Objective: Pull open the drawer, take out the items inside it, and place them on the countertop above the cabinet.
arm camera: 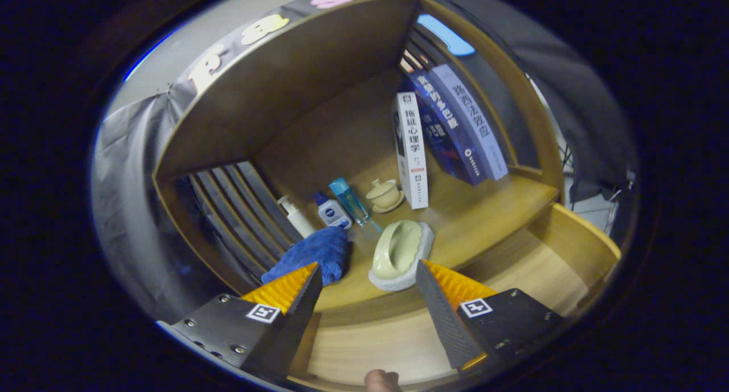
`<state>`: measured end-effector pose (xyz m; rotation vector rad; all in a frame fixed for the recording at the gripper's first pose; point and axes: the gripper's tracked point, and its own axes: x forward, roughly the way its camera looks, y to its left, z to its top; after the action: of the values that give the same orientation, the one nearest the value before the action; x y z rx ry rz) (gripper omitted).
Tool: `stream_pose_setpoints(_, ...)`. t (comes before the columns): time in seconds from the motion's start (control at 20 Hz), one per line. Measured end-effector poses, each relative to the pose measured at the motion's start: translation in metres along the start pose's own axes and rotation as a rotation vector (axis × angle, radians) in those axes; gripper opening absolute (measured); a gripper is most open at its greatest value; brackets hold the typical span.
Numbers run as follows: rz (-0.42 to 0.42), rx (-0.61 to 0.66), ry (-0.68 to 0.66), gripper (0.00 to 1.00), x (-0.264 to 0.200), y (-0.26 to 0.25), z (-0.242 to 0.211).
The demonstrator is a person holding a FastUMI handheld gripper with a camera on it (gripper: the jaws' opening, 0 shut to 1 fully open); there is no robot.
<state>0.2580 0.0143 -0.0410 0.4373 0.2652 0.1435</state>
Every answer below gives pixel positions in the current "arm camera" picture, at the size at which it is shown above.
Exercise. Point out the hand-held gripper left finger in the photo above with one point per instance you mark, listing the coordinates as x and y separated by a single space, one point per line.
287 329

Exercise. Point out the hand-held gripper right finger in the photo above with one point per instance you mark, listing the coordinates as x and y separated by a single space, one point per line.
444 323

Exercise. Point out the wooden drawer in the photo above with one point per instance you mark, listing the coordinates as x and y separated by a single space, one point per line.
370 341

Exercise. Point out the pale green sponge scrubber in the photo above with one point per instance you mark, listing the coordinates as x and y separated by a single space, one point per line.
398 249

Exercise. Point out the wooden countertop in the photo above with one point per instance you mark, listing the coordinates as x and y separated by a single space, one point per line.
484 209

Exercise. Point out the wooden cabinet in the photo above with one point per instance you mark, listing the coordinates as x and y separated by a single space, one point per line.
319 78

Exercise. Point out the folded blue towel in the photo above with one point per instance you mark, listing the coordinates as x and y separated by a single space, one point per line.
313 252

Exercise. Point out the white pump bottle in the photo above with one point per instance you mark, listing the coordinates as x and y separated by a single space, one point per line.
297 218

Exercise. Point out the white bottle with blue cap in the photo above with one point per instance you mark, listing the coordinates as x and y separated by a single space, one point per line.
333 212

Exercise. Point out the cream lidded teacup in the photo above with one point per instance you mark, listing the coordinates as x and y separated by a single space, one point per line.
384 195

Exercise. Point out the clear blue bottle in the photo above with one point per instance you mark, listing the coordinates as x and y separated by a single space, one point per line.
350 201

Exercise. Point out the white book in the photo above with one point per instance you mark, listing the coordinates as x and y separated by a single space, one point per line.
411 152

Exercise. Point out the dark blue book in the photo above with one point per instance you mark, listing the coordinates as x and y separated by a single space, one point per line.
450 135

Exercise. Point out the light blue book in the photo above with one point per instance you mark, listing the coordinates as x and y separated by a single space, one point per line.
472 118

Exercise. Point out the black backdrop cloth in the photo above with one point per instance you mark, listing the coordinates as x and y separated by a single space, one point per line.
122 170

